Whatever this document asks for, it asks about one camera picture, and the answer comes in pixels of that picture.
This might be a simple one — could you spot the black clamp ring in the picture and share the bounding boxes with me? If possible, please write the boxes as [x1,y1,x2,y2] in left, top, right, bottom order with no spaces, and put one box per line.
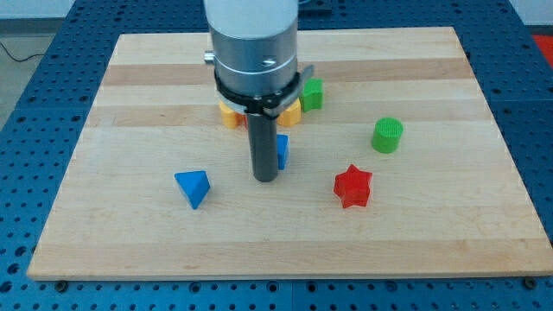
[213,64,315,119]

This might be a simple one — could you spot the black cable on floor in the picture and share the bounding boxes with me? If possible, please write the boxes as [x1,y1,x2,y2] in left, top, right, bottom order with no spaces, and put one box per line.
[0,41,46,63]

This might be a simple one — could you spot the green cylinder block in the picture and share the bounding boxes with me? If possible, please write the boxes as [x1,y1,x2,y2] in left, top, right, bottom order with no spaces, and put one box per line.
[371,117,404,154]

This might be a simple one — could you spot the red star block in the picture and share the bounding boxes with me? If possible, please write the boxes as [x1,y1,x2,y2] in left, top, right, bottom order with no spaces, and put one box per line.
[334,164,373,208]

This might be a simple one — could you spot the orange block left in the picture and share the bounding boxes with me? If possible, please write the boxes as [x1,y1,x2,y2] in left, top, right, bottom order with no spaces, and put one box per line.
[219,101,246,129]

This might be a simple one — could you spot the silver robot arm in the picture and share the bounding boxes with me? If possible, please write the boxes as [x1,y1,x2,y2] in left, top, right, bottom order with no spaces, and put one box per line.
[204,0,298,97]

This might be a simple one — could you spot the blue triangle block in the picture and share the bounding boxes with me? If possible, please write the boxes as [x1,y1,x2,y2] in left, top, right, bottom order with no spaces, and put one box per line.
[174,170,211,210]

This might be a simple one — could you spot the blue cube block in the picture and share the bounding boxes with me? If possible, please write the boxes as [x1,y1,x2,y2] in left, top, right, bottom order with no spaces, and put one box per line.
[276,134,289,170]

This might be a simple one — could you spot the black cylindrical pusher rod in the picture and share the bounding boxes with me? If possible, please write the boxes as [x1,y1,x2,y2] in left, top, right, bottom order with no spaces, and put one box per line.
[246,114,278,182]

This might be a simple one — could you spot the yellow block right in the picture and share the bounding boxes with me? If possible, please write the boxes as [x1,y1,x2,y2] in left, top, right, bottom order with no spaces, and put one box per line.
[276,98,302,127]

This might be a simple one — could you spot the green angular block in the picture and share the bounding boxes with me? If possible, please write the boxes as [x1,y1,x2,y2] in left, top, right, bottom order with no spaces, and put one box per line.
[300,79,324,112]

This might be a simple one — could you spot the wooden board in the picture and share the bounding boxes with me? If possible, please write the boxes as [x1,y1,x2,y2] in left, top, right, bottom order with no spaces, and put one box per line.
[28,27,552,281]

